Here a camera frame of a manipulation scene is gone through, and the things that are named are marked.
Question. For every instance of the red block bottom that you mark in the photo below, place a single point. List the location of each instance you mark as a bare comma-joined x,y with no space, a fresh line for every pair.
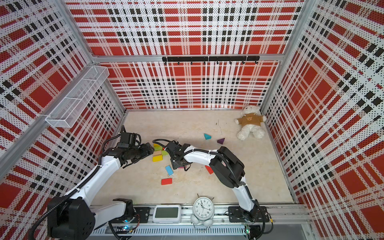
167,181

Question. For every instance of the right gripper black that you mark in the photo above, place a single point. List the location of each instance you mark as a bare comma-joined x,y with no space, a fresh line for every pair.
174,164

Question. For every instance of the white teddy bear brown shirt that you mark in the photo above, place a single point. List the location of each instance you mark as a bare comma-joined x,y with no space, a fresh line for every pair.
251,123

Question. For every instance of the red block right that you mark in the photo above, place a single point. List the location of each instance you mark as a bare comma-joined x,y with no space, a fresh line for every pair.
209,169

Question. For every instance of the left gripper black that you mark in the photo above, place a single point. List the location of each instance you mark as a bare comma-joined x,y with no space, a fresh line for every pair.
146,151

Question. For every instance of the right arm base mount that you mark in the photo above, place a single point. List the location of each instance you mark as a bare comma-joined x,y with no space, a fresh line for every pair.
256,215

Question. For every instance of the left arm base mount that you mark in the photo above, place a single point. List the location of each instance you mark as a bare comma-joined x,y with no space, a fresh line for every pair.
137,215

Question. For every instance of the white digital display device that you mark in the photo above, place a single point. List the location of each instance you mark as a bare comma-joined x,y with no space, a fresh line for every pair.
167,214

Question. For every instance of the black hook rail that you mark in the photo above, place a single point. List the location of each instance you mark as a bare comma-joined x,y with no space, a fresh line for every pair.
211,59

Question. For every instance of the white wire mesh basket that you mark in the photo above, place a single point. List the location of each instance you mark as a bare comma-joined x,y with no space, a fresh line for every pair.
67,112

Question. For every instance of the teal triangle block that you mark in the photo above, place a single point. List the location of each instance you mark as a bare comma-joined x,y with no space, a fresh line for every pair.
207,137

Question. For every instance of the purple triangle block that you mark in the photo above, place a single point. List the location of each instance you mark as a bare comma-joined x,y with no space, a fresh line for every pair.
221,141

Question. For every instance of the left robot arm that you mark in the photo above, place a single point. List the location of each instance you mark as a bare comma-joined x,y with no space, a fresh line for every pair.
71,217

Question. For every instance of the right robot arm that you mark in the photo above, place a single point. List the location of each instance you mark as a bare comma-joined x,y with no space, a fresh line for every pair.
227,168

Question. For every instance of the blue rectangular block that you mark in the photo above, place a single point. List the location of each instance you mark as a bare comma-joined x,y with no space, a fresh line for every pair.
169,170

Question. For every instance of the red block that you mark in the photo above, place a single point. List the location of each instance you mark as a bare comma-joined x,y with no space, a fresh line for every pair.
167,181
209,169

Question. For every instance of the white analog alarm clock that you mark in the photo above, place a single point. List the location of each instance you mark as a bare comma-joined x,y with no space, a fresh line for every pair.
203,212

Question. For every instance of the yellow rectangular block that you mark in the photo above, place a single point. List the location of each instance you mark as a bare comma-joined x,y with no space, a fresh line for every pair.
157,158

